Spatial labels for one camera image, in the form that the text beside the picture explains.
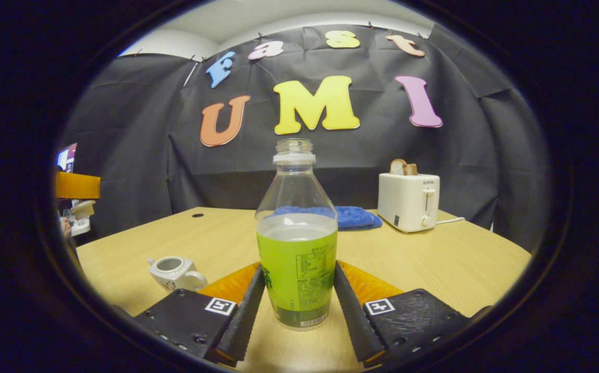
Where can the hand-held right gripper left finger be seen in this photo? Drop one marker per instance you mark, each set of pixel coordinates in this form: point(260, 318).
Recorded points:
point(245, 321)

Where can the white floral teacup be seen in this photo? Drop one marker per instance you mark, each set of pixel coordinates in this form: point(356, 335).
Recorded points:
point(175, 274)

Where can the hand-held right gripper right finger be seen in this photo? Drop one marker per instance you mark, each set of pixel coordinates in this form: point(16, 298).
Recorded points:
point(351, 321)

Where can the bread slice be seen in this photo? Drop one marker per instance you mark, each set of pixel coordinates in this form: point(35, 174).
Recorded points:
point(412, 169)
point(398, 167)

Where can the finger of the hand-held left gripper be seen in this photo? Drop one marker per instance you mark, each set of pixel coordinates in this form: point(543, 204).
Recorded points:
point(76, 185)

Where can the blue towel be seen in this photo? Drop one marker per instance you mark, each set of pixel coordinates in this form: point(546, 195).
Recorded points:
point(354, 217)

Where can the green label water bottle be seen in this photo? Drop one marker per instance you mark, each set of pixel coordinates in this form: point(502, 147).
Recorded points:
point(297, 259)

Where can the white toaster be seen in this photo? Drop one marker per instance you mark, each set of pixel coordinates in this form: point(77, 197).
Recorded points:
point(408, 202)

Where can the computer monitor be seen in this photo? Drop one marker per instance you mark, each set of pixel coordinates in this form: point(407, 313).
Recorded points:
point(67, 158)

